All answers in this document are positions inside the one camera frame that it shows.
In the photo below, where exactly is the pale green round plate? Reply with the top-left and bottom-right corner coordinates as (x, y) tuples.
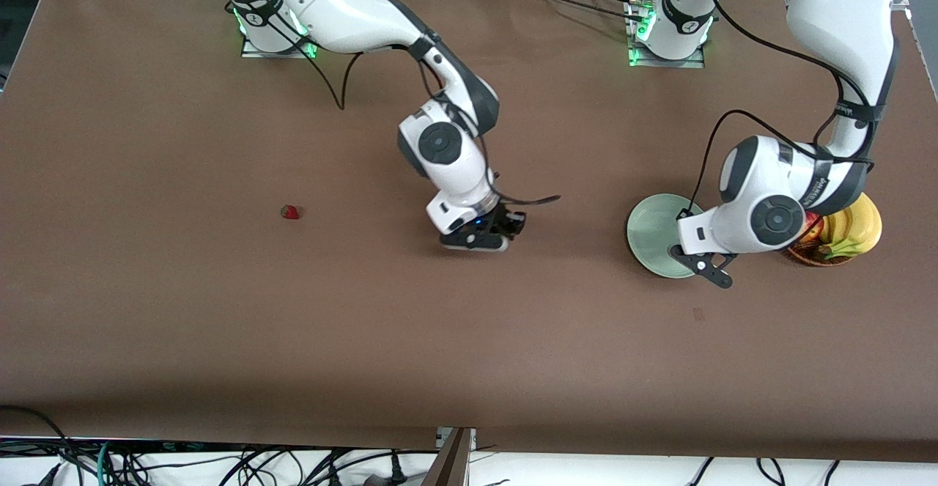
(627, 194), (706, 279)

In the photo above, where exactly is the brown wicker basket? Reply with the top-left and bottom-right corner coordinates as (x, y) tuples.
(780, 240), (858, 268)

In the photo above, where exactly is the brown table cover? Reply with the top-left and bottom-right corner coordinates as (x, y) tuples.
(0, 0), (938, 465)

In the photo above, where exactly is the yellow banana bunch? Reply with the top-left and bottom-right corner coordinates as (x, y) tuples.
(817, 191), (883, 260)

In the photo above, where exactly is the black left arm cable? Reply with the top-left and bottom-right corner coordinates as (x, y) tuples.
(689, 0), (880, 216)

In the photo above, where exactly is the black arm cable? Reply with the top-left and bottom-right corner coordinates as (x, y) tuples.
(689, 0), (880, 216)
(264, 2), (562, 208)

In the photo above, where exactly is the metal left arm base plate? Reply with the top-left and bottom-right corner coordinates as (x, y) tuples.
(628, 45), (706, 69)

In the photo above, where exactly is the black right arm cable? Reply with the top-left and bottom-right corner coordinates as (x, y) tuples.
(264, 2), (562, 208)

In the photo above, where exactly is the aluminium profile bracket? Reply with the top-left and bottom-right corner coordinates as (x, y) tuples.
(421, 426), (477, 486)

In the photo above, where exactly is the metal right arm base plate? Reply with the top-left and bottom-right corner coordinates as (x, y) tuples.
(240, 32), (320, 59)

